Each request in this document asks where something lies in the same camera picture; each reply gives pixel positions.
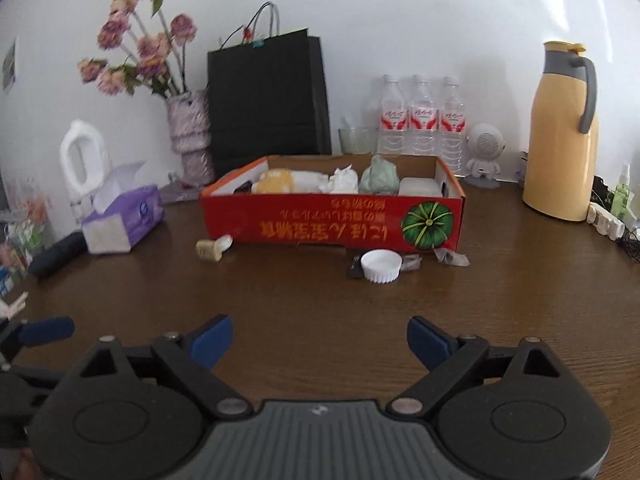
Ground white wipes packet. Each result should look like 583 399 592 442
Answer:
399 176 441 197

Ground clear wrapper with dark candy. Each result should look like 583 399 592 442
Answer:
434 247 471 267

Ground crumpled white tissue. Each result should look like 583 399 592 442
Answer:
320 164 360 194

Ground floral printed packets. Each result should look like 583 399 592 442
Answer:
0 175 53 296

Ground red cardboard box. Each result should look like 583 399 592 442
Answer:
199 155 468 252

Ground purple mottled vase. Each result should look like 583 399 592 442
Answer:
166 91 216 186

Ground crumpled green face mask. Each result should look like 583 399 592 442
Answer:
359 155 401 195

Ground white power strip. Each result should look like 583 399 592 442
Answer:
586 201 626 237

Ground white robot-shaped speaker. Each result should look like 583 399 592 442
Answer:
464 123 507 188

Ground yellow thermos jug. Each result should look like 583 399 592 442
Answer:
522 41 600 222

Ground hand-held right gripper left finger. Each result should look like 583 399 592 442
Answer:
62 314 253 418

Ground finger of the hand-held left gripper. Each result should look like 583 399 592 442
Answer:
0 316 76 362

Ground green spray bottle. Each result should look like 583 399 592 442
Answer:
609 162 633 221

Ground tangled black cable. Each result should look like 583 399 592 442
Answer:
620 225 640 263

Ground black paper bag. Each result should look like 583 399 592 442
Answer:
206 2 332 178

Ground dried pink flowers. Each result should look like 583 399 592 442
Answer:
77 0 198 98

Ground dark oblong object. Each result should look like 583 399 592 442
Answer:
27 231 88 277

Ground clear drinking glass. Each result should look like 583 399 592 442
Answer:
338 117 377 156

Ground white detergent jug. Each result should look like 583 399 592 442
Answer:
60 119 108 223

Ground clear water bottle red label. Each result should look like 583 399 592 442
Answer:
376 75 411 157
409 75 442 157
439 76 468 176

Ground white ribbed bottle cap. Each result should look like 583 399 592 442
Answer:
360 250 403 283

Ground purple tissue box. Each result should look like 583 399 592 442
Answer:
81 160 166 254

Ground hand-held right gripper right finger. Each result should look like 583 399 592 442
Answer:
387 315 576 416

